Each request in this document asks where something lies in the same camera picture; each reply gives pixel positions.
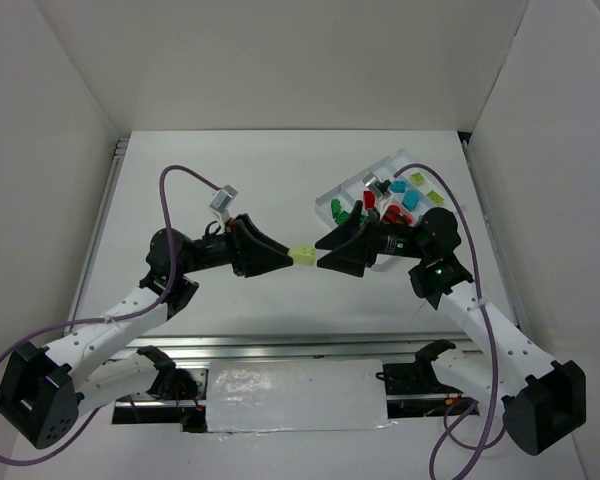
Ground red curved lego brick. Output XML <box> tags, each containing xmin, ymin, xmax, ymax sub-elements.
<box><xmin>363</xmin><ymin>190</ymin><xmax>376</xmax><ymax>210</ymax></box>

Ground red oval lego brick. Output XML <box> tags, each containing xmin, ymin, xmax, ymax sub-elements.
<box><xmin>383</xmin><ymin>205</ymin><xmax>401</xmax><ymax>222</ymax></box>

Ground pale yellow lego brick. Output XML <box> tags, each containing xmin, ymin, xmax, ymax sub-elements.
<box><xmin>288</xmin><ymin>246</ymin><xmax>316</xmax><ymax>266</ymax></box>

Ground cyan oval lego brick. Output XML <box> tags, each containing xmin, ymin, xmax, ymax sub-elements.
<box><xmin>401</xmin><ymin>189</ymin><xmax>420</xmax><ymax>211</ymax></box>

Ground cyan 2x4 lego plate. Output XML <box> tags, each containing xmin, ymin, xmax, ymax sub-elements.
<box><xmin>390</xmin><ymin>180</ymin><xmax>407</xmax><ymax>193</ymax></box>

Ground lime square lego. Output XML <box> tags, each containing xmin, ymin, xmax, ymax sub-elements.
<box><xmin>410</xmin><ymin>172</ymin><xmax>425</xmax><ymax>186</ymax></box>

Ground lime 2x2 lego plate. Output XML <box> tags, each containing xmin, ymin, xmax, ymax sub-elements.
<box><xmin>426</xmin><ymin>190</ymin><xmax>445</xmax><ymax>206</ymax></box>

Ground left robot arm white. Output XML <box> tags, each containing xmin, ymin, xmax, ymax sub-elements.
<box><xmin>0</xmin><ymin>214</ymin><xmax>293</xmax><ymax>450</ymax></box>

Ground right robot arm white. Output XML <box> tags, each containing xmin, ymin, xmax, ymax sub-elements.
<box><xmin>315</xmin><ymin>202</ymin><xmax>586</xmax><ymax>456</ymax></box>

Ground white divided plastic tray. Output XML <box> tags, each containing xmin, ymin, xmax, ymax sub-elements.
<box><xmin>314</xmin><ymin>149</ymin><xmax>460</xmax><ymax>233</ymax></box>

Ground white foil cover plate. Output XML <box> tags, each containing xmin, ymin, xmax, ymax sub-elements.
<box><xmin>206</xmin><ymin>359</ymin><xmax>389</xmax><ymax>433</ymax></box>

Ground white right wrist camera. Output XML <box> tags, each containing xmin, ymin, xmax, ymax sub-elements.
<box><xmin>362</xmin><ymin>173</ymin><xmax>392</xmax><ymax>199</ymax></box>

